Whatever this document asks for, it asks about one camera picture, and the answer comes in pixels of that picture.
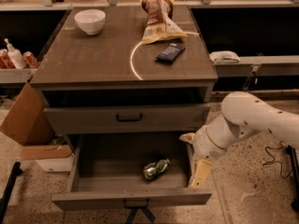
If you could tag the dark blue snack bar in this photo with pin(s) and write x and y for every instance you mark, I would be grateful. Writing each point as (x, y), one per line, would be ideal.
(170, 53)

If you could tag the closed grey upper drawer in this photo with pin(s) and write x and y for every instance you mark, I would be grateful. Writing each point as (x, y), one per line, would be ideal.
(127, 119)

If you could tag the open grey middle drawer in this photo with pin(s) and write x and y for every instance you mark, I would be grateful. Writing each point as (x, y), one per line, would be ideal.
(107, 173)

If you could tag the red soda can at edge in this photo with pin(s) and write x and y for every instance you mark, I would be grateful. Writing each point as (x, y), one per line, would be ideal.
(5, 61)

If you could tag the brown cardboard box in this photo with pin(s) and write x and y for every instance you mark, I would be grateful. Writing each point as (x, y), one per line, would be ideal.
(27, 124)

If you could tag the white ceramic bowl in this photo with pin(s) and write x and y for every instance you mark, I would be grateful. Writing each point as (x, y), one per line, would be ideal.
(91, 21)

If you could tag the black pole lower left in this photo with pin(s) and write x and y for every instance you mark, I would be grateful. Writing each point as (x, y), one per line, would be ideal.
(15, 172)

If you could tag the folded white cloth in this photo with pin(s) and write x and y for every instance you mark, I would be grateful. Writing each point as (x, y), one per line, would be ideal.
(224, 56)

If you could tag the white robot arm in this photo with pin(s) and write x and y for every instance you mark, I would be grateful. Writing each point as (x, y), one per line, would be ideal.
(242, 115)

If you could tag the black stand right edge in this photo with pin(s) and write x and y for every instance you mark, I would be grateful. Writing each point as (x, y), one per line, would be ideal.
(295, 172)

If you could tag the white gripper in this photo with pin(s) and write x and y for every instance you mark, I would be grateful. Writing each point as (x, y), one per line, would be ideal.
(204, 146)

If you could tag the brown chip bag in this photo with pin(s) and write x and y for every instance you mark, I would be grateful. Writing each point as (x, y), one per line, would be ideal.
(159, 23)

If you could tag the white pump bottle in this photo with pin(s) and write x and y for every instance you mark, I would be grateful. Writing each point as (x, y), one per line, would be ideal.
(15, 55)

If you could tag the grey wooden drawer cabinet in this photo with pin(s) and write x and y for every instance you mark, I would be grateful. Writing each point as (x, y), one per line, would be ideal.
(115, 68)

